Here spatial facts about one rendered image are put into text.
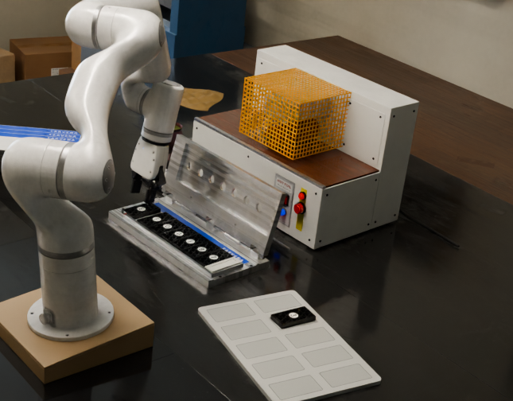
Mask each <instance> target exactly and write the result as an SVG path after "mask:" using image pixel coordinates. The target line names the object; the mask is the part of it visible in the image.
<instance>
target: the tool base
mask: <svg viewBox="0 0 513 401"><path fill-rule="evenodd" d="M162 195H163V196H165V197H162V198H155V199H154V200H155V202H153V204H154V203H157V202H159V203H161V204H163V205H164V206H165V207H167V208H169V209H170V210H172V211H173V212H175V213H176V214H177V215H179V216H181V217H183V218H184V219H186V220H187V221H188V222H190V223H191V224H193V225H195V226H196V227H198V228H199V229H201V230H202V231H204V232H206V233H207V234H209V235H210V236H211V237H213V238H214V239H217V240H218V241H220V242H221V243H222V244H224V245H225V246H227V247H229V248H230V249H232V250H233V251H235V252H236V253H238V254H239V255H241V256H242V257H244V258H245V259H247V260H248V261H250V262H249V263H247V264H244V265H243V267H241V268H239V269H237V270H234V271H230V272H227V273H225V274H222V275H221V276H222V277H221V278H220V277H219V276H216V277H214V278H211V277H210V276H208V275H207V274H205V273H204V272H203V271H201V270H200V269H198V268H197V267H195V266H194V265H192V264H191V263H190V262H188V261H187V260H185V259H184V258H182V257H181V256H179V255H178V254H177V253H176V252H174V251H172V250H171V249H169V248H168V247H167V246H165V245H164V244H163V243H161V242H159V241H158V240H156V239H155V238H154V237H152V236H151V235H149V234H148V233H146V232H145V231H143V230H142V229H141V228H139V227H138V226H137V225H135V224H133V223H132V222H130V221H129V220H128V219H127V218H125V217H124V215H123V214H122V208H117V209H115V210H111V211H109V216H108V218H109V219H110V220H112V221H113V222H115V223H116V224H117V225H118V226H120V227H121V228H123V229H124V230H126V231H127V232H129V233H130V234H131V235H133V236H134V237H135V238H137V239H139V240H140V241H141V242H143V243H144V244H145V245H147V246H148V247H150V248H151V249H153V250H154V251H156V252H157V253H158V254H159V255H161V256H162V257H164V258H165V259H167V260H168V261H170V262H171V263H172V264H173V265H175V266H176V267H178V268H180V269H181V270H182V271H183V272H185V273H186V274H188V275H189V276H191V277H192V278H194V279H195V280H196V281H198V282H199V283H200V284H202V285H203V286H205V287H206V288H208V289H209V288H211V287H214V286H218V285H220V284H222V283H225V282H229V281H231V280H233V279H236V278H240V277H243V276H245V275H247V274H251V273H254V272H256V271H260V270H262V269H265V268H267V267H269V263H270V260H268V259H266V258H265V257H264V256H263V255H261V254H259V253H258V252H259V249H258V248H254V249H252V248H250V247H248V246H247V245H246V244H244V243H242V242H241V243H240V245H241V246H239V245H238V244H236V243H234V242H233V241H231V240H230V239H228V238H227V237H225V236H224V234H225V231H224V230H222V229H220V228H218V227H217V226H215V225H214V220H206V219H205V218H203V217H202V216H200V215H198V214H196V217H194V216H192V215H191V214H189V213H188V212H186V211H185V210H183V209H182V208H181V206H182V204H181V203H180V202H178V201H177V200H175V199H173V194H169V195H167V194H165V193H163V194H162ZM140 204H145V202H144V201H143V202H141V203H137V204H132V205H129V206H126V207H123V208H130V207H133V206H136V205H140ZM250 265H253V266H252V267H251V266H250Z"/></svg>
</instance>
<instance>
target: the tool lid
mask: <svg viewBox="0 0 513 401"><path fill-rule="evenodd" d="M190 162H191V163H192V168H191V169H189V167H188V165H189V163H190ZM201 169H202V170H203V175H202V176H201V175H200V170H201ZM211 176H213V177H214V181H213V183H211ZM165 180H166V184H164V185H163V187H162V190H161V191H162V192H163V193H172V194H173V199H175V200H176V201H178V202H180V203H181V204H182V206H181V208H182V209H183V210H185V211H186V212H188V213H189V214H191V215H192V216H194V217H196V214H198V215H200V216H202V217H203V218H205V219H206V220H208V219H212V220H214V225H215V226H217V227H218V228H221V229H222V230H224V231H225V234H224V236H225V237H227V238H228V239H230V240H231V241H233V242H234V243H236V244H238V245H239V246H241V245H240V243H241V242H242V243H244V244H246V245H247V246H248V247H257V248H258V249H259V252H258V253H259V254H261V255H268V253H269V250H270V246H271V243H272V240H273V238H274V233H275V230H276V227H277V225H278V220H279V217H280V215H281V212H282V207H283V205H284V202H285V199H286V193H284V192H283V191H281V190H279V189H277V188H275V187H274V186H272V185H270V184H268V183H266V182H265V181H263V180H261V179H259V178H258V177H256V176H254V175H253V174H251V173H248V172H247V171H246V170H244V169H241V168H240V167H238V166H237V165H235V164H233V163H231V162H229V161H228V160H226V159H224V158H222V157H220V156H219V155H217V154H215V153H213V152H211V151H210V150H208V149H206V148H204V147H203V146H201V145H199V144H198V143H196V142H194V141H192V140H191V139H189V138H186V137H185V136H184V135H182V134H177V136H176V140H175V143H174V146H173V152H172V154H171V158H170V161H169V166H168V169H167V172H166V175H165ZM223 183H225V185H226V188H225V190H223V189H222V184H223ZM235 189H236V190H237V196H236V197H235V196H234V190H235ZM246 197H249V199H250V201H249V203H248V204H247V203H246ZM258 204H261V206H262V209H261V211H259V210H258Z"/></svg>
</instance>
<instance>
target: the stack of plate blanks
mask: <svg viewBox="0 0 513 401"><path fill-rule="evenodd" d="M0 128H1V129H11V130H29V131H39V132H49V133H58V134H77V135H80V134H79V133H78V132H77V131H72V130H54V129H44V128H34V127H16V126H6V125H0ZM4 153H5V150H0V171H1V172H2V158H3V155H4Z"/></svg>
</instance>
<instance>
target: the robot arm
mask: <svg viewBox="0 0 513 401"><path fill-rule="evenodd" d="M65 30H66V32H67V35H68V36H69V38H70V39H71V40H72V41H73V42H74V43H76V44H78V45H80V46H83V47H86V48H90V49H102V50H103V51H101V52H99V53H96V54H95V55H92V56H90V57H88V58H87V59H85V60H84V61H83V62H82V63H81V64H80V65H79V66H78V67H77V69H76V71H75V73H74V75H73V77H72V80H71V83H70V84H69V87H68V91H67V95H66V97H65V102H64V109H65V113H66V115H67V118H68V121H69V122H70V123H71V125H72V126H73V128H74V129H75V130H76V131H77V132H78V133H79V134H80V135H81V136H82V138H81V139H80V141H78V142H67V141H61V140H55V139H49V138H34V137H27V138H19V139H17V140H16V141H14V142H12V143H11V144H10V145H9V146H8V147H7V149H6V151H5V153H4V155H3V158H2V179H3V181H4V184H5V186H6V188H7V190H8V191H9V193H10V195H11V196H12V198H14V199H15V201H16V202H17V203H18V205H19V206H20V207H21V208H22V209H23V211H24V212H25V213H26V214H27V215H28V217H29V218H30V219H31V220H32V221H33V223H34V225H35V228H36V232H37V247H38V256H39V267H40V276H41V296H42V298H40V299H39V300H37V301H36V302H35V303H33V305H32V306H31V307H30V309H29V311H28V314H27V318H28V324H29V327H30V328H31V329H32V331H33V332H35V334H37V335H38V336H40V337H43V338H46V339H49V340H52V341H80V340H84V339H88V338H90V337H93V336H95V335H97V334H99V333H101V332H102V331H104V330H105V329H106V328H107V327H108V326H109V325H110V324H111V323H112V321H113V318H114V308H113V305H112V304H111V302H110V301H109V300H108V299H107V298H105V297H104V296H103V295H101V294H97V282H96V266H95V237H94V228H93V223H92V221H91V218H90V217H89V216H88V215H87V214H86V213H85V212H84V211H82V210H81V209H80V208H78V207H76V206H75V205H74V204H73V203H72V202H70V201H78V202H85V203H90V202H96V201H100V200H102V199H103V198H104V197H106V196H107V195H108V193H109V192H110V191H111V189H112V188H113V186H114V182H115V166H114V162H113V157H112V153H111V148H110V143H109V139H108V133H107V128H108V119H109V115H110V111H111V107H112V104H113V102H114V99H115V96H116V93H117V91H118V89H119V86H120V84H121V90H122V97H123V100H124V103H125V104H126V106H127V107H128V108H129V109H130V110H132V111H134V112H136V113H139V114H140V115H143V116H144V123H143V127H142V132H141V135H142V136H141V137H140V139H139V140H138V143H137V145H136V147H135V150H134V154H133V157H132V160H131V161H130V167H131V172H132V176H131V177H132V179H133V180H132V183H131V187H130V193H140V189H141V186H142V179H141V178H142V177H144V178H146V179H147V180H149V188H148V189H147V190H146V195H145V200H144V202H145V203H153V202H154V199H155V196H156V192H157V190H159V188H161V187H162V186H163V185H164V184H166V180H165V170H166V166H167V161H168V155H169V143H170V142H171V141H172V137H173V132H174V128H175V125H176V121H177V116H178V111H179V108H180V105H181V99H182V96H183V92H184V87H183V86H182V85H180V84H178V83H176V82H173V81H171V80H167V79H168V78H169V75H170V73H171V60H170V56H169V48H168V43H167V39H166V34H165V27H164V22H163V18H162V14H161V7H160V4H159V1H158V0H83V1H82V2H79V3H78V4H76V5H75V6H73V7H72V8H71V9H70V11H69V12H68V15H67V17H66V20H65ZM144 83H150V84H153V86H152V88H148V87H147V86H146V85H145V84H144ZM153 181H155V184H153Z"/></svg>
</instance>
